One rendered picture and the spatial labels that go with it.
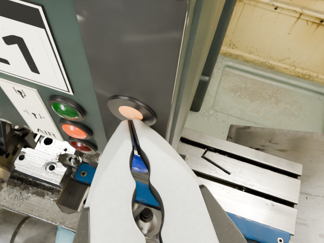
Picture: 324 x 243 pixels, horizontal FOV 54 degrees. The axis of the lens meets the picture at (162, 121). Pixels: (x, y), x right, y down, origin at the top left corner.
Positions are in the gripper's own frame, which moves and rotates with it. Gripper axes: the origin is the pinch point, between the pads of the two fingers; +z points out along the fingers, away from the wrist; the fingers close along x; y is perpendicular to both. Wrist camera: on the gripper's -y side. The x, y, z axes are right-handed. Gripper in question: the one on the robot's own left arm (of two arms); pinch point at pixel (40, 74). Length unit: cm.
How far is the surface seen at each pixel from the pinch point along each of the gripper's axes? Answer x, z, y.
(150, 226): 31.6, -20.8, 7.0
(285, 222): 70, -1, 43
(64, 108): 25, -22, -38
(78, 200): 15.4, -19.9, 11.7
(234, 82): 47, 69, 76
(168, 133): 32, -21, -37
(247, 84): 54, 70, 76
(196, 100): 32, 43, 62
